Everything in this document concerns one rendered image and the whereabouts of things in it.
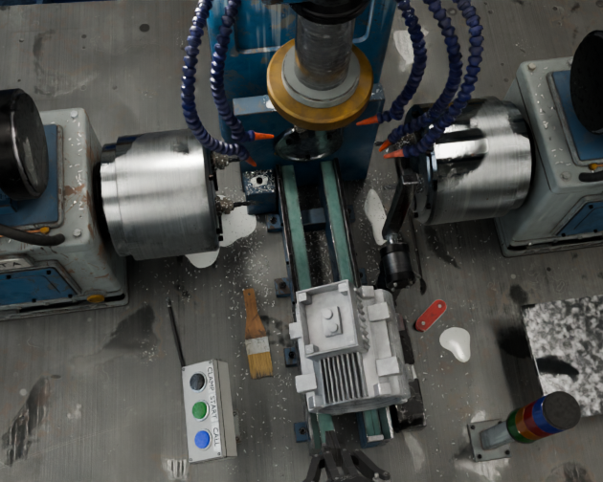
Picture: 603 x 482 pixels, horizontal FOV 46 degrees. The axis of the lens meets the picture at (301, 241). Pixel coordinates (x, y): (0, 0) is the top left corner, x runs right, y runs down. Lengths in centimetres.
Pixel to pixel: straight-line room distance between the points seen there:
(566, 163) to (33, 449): 121
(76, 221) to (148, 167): 16
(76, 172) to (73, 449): 58
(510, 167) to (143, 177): 69
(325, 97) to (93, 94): 86
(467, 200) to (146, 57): 94
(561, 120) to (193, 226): 73
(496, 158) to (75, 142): 79
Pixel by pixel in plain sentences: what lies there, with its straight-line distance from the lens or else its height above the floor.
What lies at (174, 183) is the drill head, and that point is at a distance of 132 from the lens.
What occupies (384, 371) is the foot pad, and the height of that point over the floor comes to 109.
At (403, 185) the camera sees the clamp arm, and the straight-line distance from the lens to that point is 123.
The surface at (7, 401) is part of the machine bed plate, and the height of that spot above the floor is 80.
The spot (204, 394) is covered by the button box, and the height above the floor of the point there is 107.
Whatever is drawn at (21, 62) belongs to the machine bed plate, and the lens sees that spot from 200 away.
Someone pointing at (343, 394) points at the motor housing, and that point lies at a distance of 125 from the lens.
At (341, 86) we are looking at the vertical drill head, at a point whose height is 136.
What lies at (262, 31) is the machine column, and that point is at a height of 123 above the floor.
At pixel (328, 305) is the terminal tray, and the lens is 128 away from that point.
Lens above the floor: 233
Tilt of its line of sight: 68 degrees down
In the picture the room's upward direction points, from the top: 4 degrees clockwise
